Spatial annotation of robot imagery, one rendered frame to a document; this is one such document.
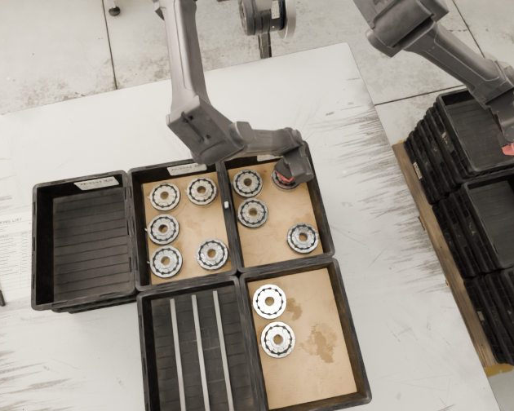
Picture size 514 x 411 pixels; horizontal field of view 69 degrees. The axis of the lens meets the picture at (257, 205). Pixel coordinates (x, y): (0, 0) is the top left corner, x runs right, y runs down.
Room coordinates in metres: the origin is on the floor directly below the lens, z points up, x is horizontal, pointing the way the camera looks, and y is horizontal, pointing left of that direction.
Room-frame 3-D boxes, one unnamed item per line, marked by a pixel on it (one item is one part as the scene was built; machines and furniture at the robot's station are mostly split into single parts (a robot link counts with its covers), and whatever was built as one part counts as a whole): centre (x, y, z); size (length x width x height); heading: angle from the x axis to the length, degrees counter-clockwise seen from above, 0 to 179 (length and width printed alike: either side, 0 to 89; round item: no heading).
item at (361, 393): (0.00, -0.13, 0.87); 0.40 x 0.30 x 0.11; 10
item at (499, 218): (0.49, -1.11, 0.31); 0.40 x 0.30 x 0.34; 14
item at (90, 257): (0.29, 0.53, 0.87); 0.40 x 0.30 x 0.11; 10
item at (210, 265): (0.25, 0.14, 0.86); 0.10 x 0.10 x 0.01
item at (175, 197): (0.44, 0.31, 0.86); 0.10 x 0.10 x 0.01
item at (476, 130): (0.87, -1.01, 0.37); 0.40 x 0.30 x 0.45; 14
